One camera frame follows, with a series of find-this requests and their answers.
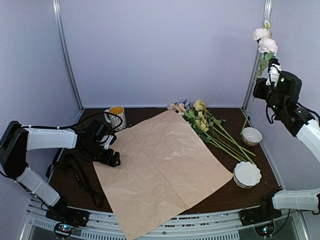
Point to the peach flower stem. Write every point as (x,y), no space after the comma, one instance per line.
(176,107)

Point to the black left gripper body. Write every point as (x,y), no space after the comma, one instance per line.
(95,154)

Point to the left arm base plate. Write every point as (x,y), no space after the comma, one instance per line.
(70,216)

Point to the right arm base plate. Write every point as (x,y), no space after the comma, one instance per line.
(258,215)

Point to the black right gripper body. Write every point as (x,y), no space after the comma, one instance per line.
(257,92)

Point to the white pink flower stem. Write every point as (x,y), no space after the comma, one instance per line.
(267,48)

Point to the patterned mug yellow inside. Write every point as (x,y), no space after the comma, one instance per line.
(116,117)

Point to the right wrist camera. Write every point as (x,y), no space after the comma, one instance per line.
(274,70)

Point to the blue flower stem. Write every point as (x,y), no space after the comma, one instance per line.
(185,102)

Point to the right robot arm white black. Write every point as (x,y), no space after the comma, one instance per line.
(282,97)

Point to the left aluminium frame post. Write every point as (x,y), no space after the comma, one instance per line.
(65,53)

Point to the wrapping paper sheet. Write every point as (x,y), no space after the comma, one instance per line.
(165,170)

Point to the pale yellow flower stem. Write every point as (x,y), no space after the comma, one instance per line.
(202,120)

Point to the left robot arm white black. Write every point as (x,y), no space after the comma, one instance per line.
(20,141)

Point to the scalloped white bowl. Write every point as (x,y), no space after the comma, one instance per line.
(246,175)

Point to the small white bowl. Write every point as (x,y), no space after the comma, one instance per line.
(251,136)

